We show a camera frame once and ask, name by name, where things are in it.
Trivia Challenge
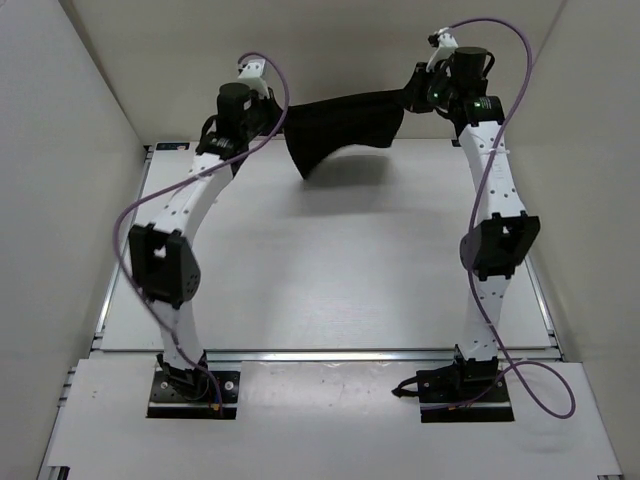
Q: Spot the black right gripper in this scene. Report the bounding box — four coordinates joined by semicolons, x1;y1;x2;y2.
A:
396;66;459;117

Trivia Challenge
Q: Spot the black skirt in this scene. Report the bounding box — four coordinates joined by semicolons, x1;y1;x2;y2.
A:
283;90;404;179

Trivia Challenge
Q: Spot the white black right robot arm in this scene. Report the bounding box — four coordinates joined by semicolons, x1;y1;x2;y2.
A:
408;42;540;402

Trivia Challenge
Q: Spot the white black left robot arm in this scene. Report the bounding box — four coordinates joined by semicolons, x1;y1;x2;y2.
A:
128;82;282;401

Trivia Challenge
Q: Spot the blue left corner sticker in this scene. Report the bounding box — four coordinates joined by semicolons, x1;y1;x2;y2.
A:
155;142;190;151

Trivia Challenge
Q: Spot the white front cover panel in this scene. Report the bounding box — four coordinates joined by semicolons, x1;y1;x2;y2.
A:
48;357;621;479

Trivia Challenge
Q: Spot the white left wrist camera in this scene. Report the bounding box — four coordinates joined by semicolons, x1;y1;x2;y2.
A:
237;58;269;97

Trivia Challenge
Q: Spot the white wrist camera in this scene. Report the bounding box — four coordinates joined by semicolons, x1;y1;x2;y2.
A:
237;58;269;97
426;27;458;72

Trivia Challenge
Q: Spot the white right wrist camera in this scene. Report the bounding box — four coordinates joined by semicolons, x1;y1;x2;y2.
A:
426;27;458;72

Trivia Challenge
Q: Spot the silver table edge rail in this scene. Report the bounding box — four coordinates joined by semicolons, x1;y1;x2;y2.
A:
90;347;561;363

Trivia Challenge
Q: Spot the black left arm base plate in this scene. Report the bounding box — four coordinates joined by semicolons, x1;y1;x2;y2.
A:
146;370;241;420

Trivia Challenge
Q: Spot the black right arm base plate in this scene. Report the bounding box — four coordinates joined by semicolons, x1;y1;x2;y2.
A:
391;365;515;424

